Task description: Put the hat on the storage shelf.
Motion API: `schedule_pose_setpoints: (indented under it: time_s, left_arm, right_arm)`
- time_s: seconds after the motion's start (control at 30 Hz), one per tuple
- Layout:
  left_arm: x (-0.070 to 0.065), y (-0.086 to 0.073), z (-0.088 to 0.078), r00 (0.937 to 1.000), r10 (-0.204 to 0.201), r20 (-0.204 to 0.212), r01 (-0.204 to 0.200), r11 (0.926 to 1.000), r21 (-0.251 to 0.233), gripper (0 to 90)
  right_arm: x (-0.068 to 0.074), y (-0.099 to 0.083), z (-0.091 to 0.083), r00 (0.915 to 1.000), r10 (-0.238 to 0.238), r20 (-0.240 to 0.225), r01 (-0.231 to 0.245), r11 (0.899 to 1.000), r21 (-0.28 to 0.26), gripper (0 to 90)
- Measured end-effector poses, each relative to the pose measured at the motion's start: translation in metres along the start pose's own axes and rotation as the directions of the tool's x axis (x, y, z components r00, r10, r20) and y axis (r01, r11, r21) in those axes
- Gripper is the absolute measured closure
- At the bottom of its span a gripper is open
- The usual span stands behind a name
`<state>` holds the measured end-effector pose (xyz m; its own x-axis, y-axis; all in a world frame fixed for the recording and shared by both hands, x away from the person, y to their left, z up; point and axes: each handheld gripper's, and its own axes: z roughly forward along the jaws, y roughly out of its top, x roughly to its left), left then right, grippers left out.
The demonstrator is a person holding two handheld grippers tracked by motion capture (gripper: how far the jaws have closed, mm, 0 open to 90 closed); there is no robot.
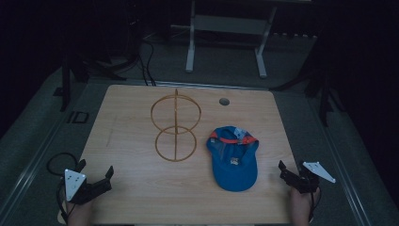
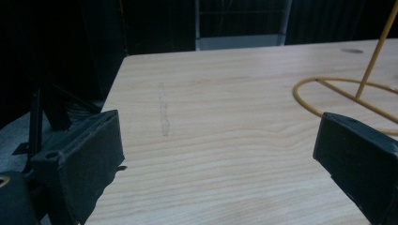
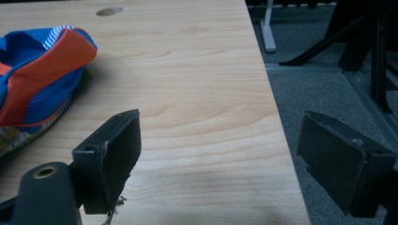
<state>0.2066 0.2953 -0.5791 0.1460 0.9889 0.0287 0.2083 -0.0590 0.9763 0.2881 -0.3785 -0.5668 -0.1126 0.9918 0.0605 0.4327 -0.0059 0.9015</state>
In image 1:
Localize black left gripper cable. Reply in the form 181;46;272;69
46;152;79;224

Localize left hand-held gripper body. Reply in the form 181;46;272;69
63;168;113;206

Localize white metal desk frame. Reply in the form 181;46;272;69
169;0;314;79

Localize black floor cables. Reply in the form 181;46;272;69
136;40;157;87

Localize gold wire hat stand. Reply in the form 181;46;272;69
150;88;202;163

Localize person's right hand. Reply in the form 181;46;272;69
289;186;322;226

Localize blue baseball cap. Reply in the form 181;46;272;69
205;125;260;193

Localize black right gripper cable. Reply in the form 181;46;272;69
308;189;322;223

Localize person's left hand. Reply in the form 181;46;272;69
65;199;94;226

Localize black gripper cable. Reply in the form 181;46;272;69
308;189;322;223
46;152;79;224

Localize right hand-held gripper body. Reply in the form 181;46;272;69
279;161;337;195

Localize black rectangular floor bracket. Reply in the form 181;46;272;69
66;110;90;124

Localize black stand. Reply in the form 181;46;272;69
52;18;142;113
269;40;346;128

